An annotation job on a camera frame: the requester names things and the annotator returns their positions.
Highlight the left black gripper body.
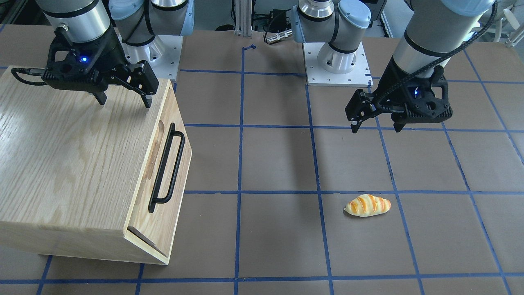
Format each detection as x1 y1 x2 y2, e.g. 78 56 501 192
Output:
378 65 453 124

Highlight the toy bread loaf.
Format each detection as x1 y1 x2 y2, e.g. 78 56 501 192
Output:
344 194 391 217

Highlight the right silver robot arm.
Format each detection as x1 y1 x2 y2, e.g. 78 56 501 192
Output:
37 0 159 108

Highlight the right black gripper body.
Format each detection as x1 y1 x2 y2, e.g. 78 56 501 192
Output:
41 29 128 93

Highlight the wooden drawer cabinet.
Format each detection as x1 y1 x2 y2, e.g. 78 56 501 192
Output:
0 69 172 265

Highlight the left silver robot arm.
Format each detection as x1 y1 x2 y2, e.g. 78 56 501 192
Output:
346 0 498 133

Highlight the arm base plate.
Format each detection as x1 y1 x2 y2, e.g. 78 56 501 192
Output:
122 35 185 82
303 43 374 87

